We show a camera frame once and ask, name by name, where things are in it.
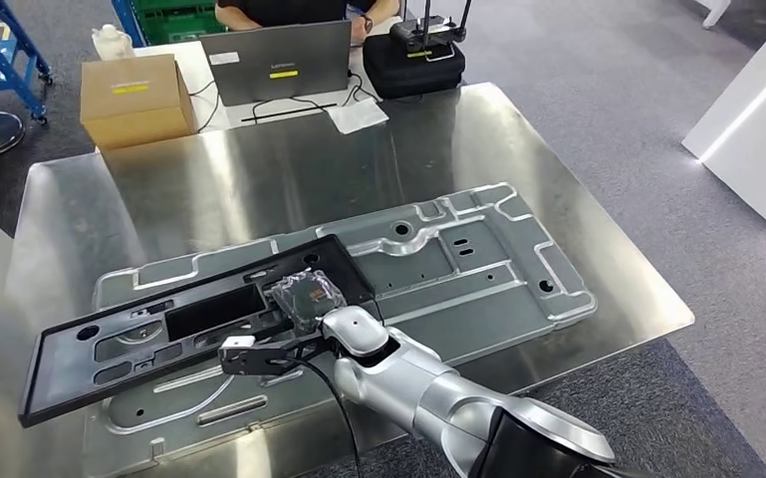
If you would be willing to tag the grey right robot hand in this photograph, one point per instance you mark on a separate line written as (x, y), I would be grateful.
(306, 300)

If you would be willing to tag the black plastic panel part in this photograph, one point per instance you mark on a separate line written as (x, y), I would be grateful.
(59, 382)

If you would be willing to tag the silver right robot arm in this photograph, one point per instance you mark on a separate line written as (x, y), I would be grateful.
(409, 382)

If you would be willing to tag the stainless steel workbench table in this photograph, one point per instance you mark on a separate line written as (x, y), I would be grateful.
(356, 171)

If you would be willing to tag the grey stamped sheet metal panel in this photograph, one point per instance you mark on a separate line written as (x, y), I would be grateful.
(488, 316)

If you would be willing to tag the white paper sheet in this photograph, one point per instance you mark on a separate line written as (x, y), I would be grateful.
(356, 115)

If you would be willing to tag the grey laptop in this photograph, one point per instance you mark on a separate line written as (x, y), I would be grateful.
(277, 59)

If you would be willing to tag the black device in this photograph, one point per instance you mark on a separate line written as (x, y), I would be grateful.
(415, 76)

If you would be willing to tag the cardboard box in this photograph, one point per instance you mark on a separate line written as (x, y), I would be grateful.
(132, 119)

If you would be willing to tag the person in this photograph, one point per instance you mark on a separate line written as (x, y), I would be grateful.
(290, 10)

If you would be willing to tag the green plastic crate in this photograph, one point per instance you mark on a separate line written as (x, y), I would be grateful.
(178, 23)

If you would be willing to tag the white plastic bottle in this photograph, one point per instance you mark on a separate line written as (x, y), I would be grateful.
(112, 45)

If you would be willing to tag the blue metal cart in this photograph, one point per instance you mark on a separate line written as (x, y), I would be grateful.
(0, 66)

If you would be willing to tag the blue metal frame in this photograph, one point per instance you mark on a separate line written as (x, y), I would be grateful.
(128, 23)

